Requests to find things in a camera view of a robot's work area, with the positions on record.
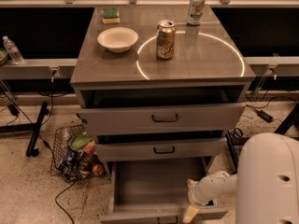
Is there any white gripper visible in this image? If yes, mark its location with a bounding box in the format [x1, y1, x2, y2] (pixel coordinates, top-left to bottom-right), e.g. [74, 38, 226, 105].
[182, 171, 231, 224]

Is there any grey bottom drawer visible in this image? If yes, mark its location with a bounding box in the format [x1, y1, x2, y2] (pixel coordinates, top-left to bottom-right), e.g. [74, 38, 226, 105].
[99, 157, 229, 224]

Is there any grey drawer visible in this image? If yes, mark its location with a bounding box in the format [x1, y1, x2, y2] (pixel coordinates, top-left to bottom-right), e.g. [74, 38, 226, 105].
[78, 103, 245, 136]
[99, 157, 229, 224]
[96, 137, 226, 161]

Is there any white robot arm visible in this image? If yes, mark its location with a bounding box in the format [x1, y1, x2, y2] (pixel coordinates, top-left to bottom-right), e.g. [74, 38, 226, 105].
[183, 133, 299, 224]

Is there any grey top drawer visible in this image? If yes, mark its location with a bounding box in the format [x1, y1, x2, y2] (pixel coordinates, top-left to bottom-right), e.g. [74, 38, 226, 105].
[78, 103, 245, 136]

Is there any grey middle drawer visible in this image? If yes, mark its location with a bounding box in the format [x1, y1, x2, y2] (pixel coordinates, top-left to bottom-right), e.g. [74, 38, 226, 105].
[96, 137, 226, 161]

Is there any grey drawer cabinet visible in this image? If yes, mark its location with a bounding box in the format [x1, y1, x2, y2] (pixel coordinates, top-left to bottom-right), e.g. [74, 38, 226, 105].
[70, 4, 257, 179]

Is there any black stand leg right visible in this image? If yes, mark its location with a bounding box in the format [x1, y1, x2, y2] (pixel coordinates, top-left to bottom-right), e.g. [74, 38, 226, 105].
[226, 132, 238, 173]

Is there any black stand leg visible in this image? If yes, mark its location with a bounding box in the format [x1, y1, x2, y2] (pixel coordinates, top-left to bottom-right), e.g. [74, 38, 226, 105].
[26, 102, 49, 157]
[226, 132, 238, 173]

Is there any orange snack packet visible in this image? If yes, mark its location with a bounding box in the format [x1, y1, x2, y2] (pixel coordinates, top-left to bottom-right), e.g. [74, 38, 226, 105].
[83, 141, 95, 156]

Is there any black power adapter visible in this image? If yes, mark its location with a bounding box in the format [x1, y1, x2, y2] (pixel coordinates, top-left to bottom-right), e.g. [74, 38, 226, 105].
[257, 110, 273, 123]

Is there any green lidded cup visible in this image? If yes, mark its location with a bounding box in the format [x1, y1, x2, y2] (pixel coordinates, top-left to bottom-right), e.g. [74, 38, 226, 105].
[69, 134, 93, 151]

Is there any black stand leg left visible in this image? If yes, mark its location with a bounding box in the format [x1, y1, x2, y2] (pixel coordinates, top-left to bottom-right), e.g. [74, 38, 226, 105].
[26, 102, 49, 157]

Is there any gold soda can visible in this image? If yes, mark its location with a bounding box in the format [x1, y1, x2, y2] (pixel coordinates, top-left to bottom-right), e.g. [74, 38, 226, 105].
[156, 20, 176, 59]

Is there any white bowl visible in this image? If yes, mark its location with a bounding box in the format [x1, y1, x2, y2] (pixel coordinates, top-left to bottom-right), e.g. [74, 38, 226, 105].
[97, 27, 138, 53]

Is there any white green soda can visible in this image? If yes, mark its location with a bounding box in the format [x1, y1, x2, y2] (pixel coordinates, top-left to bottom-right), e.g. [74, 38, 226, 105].
[187, 0, 206, 25]

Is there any green yellow sponge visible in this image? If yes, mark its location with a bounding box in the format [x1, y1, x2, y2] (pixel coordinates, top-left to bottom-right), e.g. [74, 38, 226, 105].
[102, 7, 121, 24]

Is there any clear plastic water bottle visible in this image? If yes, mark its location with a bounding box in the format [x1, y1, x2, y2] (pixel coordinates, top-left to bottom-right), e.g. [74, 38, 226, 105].
[3, 36, 24, 64]

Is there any black floor cable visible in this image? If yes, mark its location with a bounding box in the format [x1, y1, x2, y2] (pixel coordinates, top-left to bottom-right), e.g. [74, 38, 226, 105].
[54, 180, 78, 224]

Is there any wire basket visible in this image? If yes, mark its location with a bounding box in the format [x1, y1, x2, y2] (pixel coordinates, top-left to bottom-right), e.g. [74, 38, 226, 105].
[50, 125, 106, 182]

